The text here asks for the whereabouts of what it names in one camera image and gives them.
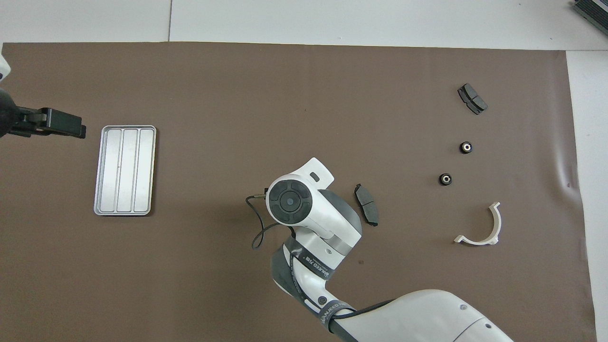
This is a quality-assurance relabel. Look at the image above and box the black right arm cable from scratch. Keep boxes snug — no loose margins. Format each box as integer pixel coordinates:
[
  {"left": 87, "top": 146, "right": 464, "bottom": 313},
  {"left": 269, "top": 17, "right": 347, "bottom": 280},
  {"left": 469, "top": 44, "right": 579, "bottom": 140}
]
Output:
[{"left": 245, "top": 190, "right": 395, "bottom": 333}]

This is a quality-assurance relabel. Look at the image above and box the white curved plastic bracket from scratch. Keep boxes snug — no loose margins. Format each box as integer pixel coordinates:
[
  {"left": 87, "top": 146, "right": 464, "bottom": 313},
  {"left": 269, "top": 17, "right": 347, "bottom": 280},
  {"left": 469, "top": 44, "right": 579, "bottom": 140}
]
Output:
[{"left": 454, "top": 202, "right": 502, "bottom": 246}]

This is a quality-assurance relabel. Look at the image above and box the brown table mat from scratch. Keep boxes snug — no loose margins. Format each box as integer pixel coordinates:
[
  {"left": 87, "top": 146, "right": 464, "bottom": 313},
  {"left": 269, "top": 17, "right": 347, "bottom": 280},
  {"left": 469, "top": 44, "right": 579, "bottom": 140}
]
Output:
[{"left": 0, "top": 42, "right": 598, "bottom": 342}]

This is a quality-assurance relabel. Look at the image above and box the dark grey ribbed box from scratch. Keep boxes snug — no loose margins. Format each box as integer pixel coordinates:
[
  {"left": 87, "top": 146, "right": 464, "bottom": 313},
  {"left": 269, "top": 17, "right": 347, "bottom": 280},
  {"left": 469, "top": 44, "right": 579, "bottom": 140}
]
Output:
[{"left": 572, "top": 0, "right": 608, "bottom": 36}]

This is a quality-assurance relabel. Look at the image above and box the silver metal tray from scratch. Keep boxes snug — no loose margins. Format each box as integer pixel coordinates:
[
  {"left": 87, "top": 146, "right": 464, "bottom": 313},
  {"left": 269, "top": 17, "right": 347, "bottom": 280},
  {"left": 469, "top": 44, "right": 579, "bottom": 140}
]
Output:
[{"left": 94, "top": 125, "right": 157, "bottom": 217}]

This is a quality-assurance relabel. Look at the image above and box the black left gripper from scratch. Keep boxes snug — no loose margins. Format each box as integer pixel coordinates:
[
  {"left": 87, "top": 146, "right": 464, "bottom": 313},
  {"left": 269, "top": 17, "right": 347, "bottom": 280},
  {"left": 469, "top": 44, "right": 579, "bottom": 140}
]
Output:
[{"left": 0, "top": 89, "right": 87, "bottom": 140}]

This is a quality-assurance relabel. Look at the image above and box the dark grey brake pad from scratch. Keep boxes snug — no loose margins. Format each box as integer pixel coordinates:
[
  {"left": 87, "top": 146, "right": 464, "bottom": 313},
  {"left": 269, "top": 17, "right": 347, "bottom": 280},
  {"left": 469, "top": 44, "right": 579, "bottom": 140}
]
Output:
[
  {"left": 457, "top": 84, "right": 488, "bottom": 115},
  {"left": 354, "top": 183, "right": 380, "bottom": 227}
]

